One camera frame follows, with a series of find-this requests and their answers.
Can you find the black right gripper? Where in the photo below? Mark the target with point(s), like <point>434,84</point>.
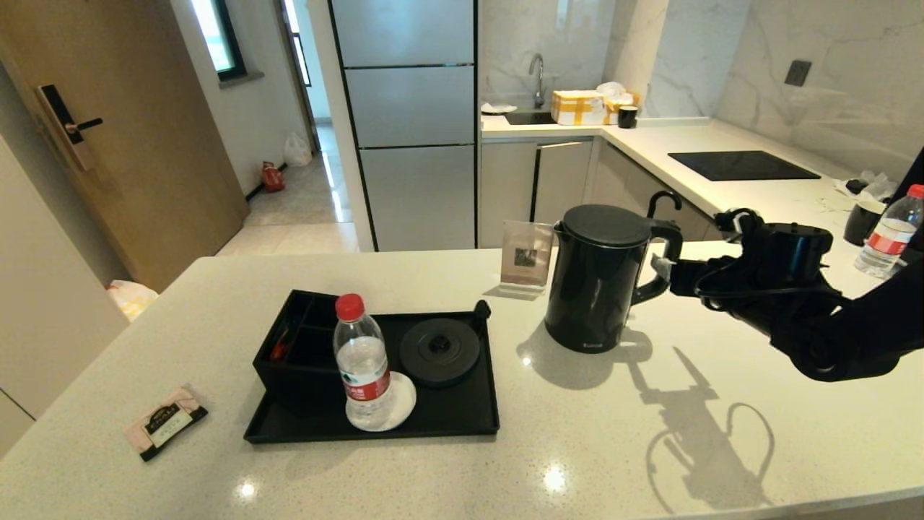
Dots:
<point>700,283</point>

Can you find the black electric kettle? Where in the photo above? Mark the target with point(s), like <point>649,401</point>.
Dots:
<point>592,289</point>

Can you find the pink black tea packet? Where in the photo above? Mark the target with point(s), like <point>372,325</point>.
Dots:
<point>167,425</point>

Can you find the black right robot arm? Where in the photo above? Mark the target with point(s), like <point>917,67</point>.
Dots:
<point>837,339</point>

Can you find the small black cup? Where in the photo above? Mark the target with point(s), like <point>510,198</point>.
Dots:
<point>628,117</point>

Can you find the clear water bottle red cap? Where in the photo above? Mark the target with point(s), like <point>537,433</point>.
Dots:
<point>886,237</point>
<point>364,361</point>

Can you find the black round kettle base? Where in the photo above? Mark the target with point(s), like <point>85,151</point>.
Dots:
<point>440,352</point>

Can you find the black induction cooktop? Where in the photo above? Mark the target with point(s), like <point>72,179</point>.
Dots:
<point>743,165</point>

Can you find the acrylic QR code sign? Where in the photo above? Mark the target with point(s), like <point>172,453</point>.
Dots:
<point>525,256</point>

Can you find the small box yellow tape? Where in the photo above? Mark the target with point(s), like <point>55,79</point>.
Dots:
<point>613,107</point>

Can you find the grey kitchen base cabinet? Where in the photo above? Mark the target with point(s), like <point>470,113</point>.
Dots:
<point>520,180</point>

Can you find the cardboard box yellow tape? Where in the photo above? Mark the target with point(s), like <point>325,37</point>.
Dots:
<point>578,107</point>

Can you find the white crumpled bag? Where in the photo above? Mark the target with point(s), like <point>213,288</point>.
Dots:
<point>611,89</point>

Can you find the kitchen sink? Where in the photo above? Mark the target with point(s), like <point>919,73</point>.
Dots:
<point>530,117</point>

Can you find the black mug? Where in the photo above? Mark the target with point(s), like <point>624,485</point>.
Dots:
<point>860,224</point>

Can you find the crumpled clear wrapper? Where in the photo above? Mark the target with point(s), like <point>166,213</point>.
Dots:
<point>871,184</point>

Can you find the chrome faucet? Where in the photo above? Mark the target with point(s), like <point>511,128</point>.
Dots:
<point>538,76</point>

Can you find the white cloth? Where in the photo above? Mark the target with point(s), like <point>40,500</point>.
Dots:
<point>498,107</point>

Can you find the black rectangular serving tray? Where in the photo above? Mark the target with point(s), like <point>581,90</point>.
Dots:
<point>455,415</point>

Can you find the white round saucer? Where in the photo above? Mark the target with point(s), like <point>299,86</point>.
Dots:
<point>404,401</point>

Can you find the grey refrigerator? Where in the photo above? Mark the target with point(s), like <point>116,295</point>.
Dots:
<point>411,108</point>

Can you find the black compartment organizer box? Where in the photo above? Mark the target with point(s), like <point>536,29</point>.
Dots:
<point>296,379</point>

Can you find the red bag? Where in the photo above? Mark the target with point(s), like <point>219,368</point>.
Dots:
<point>272,178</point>

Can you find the black framed window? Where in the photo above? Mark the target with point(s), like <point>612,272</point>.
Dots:
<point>216,36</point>

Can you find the yellow white plastic bag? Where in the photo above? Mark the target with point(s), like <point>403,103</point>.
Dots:
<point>131,300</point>

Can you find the brown wooden door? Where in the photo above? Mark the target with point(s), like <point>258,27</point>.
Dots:
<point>144,144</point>

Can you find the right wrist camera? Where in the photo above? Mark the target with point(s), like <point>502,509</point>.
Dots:
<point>736,222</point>

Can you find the dark wall socket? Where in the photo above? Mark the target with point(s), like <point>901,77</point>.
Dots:
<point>798,73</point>

